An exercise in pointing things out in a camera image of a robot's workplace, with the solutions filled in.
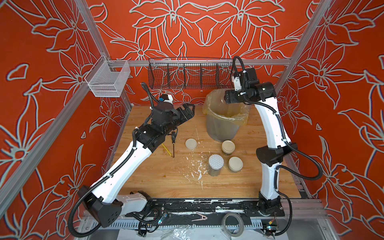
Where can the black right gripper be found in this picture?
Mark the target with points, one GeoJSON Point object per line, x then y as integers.
{"type": "Point", "coordinates": [233, 96]}

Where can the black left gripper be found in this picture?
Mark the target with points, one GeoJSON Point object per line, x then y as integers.
{"type": "Point", "coordinates": [184, 118]}

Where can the beige jar lid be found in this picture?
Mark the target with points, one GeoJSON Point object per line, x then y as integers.
{"type": "Point", "coordinates": [191, 144]}

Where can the clear jar with tea leaves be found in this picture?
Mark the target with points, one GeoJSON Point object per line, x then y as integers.
{"type": "Point", "coordinates": [223, 97]}

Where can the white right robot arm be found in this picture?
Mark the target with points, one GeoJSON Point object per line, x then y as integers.
{"type": "Point", "coordinates": [250, 91]}

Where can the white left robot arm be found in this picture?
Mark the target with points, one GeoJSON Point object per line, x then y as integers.
{"type": "Point", "coordinates": [100, 199]}

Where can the yellow plastic bin liner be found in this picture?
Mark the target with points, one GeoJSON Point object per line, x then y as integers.
{"type": "Point", "coordinates": [213, 104]}

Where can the silver mesh waste bin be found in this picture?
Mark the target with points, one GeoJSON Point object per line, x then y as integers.
{"type": "Point", "coordinates": [223, 127]}

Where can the yellow pencil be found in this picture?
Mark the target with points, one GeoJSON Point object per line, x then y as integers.
{"type": "Point", "coordinates": [167, 150]}

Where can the beige lidded jar far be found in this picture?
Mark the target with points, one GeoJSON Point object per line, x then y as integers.
{"type": "Point", "coordinates": [228, 147]}

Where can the beige lidded jar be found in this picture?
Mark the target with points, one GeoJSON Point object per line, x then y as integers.
{"type": "Point", "coordinates": [235, 164]}
{"type": "Point", "coordinates": [228, 147]}

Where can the jar with foil seal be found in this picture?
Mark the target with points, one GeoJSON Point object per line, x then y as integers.
{"type": "Point", "coordinates": [216, 163]}

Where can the beige lidded jar near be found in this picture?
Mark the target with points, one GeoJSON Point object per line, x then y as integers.
{"type": "Point", "coordinates": [235, 164]}

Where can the red clip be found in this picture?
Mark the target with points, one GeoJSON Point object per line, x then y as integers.
{"type": "Point", "coordinates": [201, 217]}

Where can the crumpled clear plastic film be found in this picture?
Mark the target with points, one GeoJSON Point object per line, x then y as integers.
{"type": "Point", "coordinates": [179, 233]}

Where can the clear tape roll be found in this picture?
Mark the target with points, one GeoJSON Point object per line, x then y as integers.
{"type": "Point", "coordinates": [232, 225]}

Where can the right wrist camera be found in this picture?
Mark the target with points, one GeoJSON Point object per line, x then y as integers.
{"type": "Point", "coordinates": [237, 83]}

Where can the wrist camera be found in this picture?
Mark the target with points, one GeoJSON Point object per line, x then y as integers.
{"type": "Point", "coordinates": [237, 83]}
{"type": "Point", "coordinates": [166, 98]}

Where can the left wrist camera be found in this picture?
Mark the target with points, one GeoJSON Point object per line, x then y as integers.
{"type": "Point", "coordinates": [166, 98]}

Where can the black handled screwdriver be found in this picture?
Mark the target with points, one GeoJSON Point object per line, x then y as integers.
{"type": "Point", "coordinates": [173, 144]}

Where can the black wire wall basket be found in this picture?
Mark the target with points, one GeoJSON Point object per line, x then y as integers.
{"type": "Point", "coordinates": [190, 73]}

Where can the white cable duct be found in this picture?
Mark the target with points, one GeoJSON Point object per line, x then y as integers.
{"type": "Point", "coordinates": [129, 224]}

